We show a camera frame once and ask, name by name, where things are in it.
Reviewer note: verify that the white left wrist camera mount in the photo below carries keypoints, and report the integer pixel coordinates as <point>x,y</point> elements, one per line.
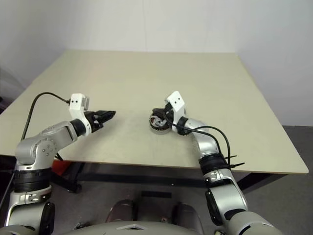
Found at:
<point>77,101</point>

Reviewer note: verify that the black table caster wheel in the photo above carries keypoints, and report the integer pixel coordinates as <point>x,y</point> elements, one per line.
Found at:
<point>77,188</point>

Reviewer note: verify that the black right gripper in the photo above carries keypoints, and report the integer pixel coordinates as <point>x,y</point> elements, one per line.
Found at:
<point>169,113</point>

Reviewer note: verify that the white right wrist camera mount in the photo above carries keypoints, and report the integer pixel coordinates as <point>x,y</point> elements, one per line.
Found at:
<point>177,100</point>

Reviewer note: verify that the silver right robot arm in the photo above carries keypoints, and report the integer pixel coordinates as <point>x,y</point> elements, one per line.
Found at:
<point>207,144</point>

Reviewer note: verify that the black zip tie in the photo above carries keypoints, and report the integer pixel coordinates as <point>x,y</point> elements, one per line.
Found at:
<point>232,157</point>
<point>238,165</point>

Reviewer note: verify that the orange object under table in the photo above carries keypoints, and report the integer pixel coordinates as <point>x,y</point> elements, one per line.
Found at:
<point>60,167</point>

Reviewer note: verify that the dark rounded shape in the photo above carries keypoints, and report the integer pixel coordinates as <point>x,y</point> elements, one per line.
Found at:
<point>122,210</point>
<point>188,215</point>

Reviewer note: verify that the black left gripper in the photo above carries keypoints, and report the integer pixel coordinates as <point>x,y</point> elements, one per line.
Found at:
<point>95,121</point>

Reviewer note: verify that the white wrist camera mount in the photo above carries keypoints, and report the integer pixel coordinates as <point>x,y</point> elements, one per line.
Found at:
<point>177,100</point>
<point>77,101</point>

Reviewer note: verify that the grey robot torso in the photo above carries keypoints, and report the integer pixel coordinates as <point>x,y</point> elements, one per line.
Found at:
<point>137,228</point>

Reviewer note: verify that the black metal table frame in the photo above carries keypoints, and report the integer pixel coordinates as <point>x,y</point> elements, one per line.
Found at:
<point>137,171</point>

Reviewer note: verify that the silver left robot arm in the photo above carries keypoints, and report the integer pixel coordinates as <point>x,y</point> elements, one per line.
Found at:
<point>36,147</point>

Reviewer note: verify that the black-rimmed silver spoked rotor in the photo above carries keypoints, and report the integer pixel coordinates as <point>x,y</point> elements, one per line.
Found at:
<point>156,121</point>

